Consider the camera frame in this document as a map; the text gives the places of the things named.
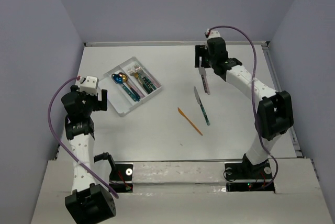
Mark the white divided cutlery tray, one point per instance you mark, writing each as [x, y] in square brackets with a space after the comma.
[117, 97]

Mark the fork with black handle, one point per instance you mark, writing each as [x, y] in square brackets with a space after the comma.
[148, 90]

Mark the fork with pink handle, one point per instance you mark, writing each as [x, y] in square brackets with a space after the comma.
[148, 76]

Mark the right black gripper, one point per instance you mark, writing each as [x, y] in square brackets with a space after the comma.
[199, 51]

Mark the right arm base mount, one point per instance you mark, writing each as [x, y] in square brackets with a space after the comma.
[238, 180]

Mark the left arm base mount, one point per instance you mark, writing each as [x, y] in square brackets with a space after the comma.
[120, 174]

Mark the gold fork teal handle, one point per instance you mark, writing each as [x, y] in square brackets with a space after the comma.
[140, 80]

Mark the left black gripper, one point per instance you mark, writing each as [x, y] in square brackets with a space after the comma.
[98, 105]

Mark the gold spoon teal handle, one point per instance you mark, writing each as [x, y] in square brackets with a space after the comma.
[125, 80]

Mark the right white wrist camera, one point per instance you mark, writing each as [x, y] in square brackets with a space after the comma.
[212, 33]

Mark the orange plastic knife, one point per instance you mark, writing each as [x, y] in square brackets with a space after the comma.
[190, 122]

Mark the silver spoon pink handle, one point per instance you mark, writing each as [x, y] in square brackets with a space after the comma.
[139, 92]

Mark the long silver fork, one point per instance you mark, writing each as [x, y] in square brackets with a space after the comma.
[131, 72]

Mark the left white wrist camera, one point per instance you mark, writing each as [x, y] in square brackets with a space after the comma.
[89, 85]

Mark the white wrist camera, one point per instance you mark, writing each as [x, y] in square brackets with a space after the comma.
[89, 85]
[212, 33]

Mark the silver spoon teal handle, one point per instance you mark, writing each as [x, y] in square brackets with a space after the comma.
[133, 97]

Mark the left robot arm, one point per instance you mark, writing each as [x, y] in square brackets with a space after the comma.
[89, 201]

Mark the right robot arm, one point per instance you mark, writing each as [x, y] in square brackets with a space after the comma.
[273, 109]

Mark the fork with teal handle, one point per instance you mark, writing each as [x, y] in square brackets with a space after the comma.
[141, 72]

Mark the blue spoon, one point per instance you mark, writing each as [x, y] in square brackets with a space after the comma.
[118, 79]

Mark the knife with teal handle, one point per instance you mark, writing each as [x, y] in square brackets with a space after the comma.
[201, 105]

